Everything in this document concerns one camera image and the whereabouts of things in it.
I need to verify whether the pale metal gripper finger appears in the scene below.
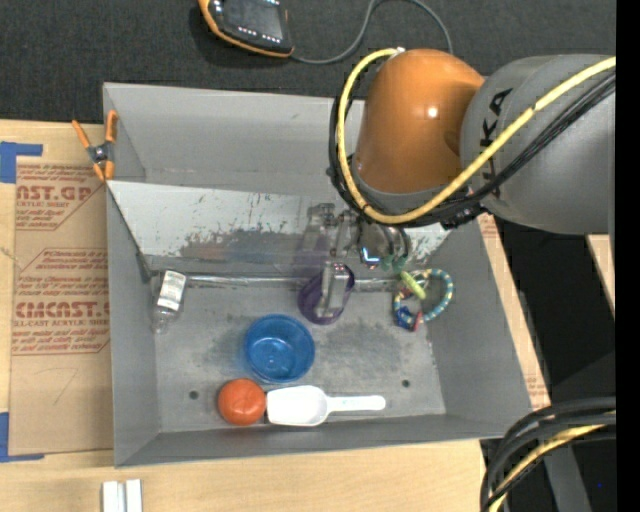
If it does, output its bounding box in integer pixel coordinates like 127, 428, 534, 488
306, 202, 338, 252
318, 261, 352, 319

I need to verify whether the purple plastic cup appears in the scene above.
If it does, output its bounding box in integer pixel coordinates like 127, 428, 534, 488
297, 264, 357, 327

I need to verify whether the grey metal bin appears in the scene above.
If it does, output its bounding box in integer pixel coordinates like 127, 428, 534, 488
102, 82, 534, 469

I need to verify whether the blue plastic bowl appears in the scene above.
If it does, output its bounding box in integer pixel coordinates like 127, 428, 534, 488
243, 313, 317, 385

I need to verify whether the white plastic scoop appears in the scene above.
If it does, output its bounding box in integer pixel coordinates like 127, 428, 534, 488
265, 384, 388, 428

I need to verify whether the orange ball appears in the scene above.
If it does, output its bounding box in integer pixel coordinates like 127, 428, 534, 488
216, 378, 268, 427

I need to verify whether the clear plastic bottle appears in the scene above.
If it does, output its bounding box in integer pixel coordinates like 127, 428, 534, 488
150, 269, 188, 335

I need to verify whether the brown cardboard board red print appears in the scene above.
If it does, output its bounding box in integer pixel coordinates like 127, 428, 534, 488
0, 118, 552, 464

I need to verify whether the multicoloured ring toy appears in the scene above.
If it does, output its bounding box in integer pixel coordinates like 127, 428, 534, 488
391, 267, 456, 333

